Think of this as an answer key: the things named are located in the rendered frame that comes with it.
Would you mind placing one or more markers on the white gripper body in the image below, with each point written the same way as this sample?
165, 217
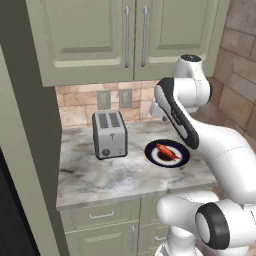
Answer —
156, 110

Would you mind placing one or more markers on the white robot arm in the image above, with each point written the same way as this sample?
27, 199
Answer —
230, 156

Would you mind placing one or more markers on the tall beige oven cabinet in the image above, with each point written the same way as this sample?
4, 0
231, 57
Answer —
30, 110

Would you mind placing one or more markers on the dark blue rimmed plate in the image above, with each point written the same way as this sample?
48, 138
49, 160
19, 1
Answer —
156, 156

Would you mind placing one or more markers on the silver two-slot toaster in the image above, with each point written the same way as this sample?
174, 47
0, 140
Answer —
110, 140

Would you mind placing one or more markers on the narrow beige drawer front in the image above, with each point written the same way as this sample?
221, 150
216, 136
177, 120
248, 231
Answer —
148, 210
146, 238

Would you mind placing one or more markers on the wide beige drawer front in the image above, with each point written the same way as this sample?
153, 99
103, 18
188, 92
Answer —
76, 216

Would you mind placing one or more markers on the grey wall light switch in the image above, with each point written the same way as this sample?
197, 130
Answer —
125, 98

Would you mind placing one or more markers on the grey wall power outlet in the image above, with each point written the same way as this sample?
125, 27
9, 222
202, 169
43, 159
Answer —
103, 99

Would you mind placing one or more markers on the beige wall cupboard door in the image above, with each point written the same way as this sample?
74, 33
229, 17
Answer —
176, 30
83, 36

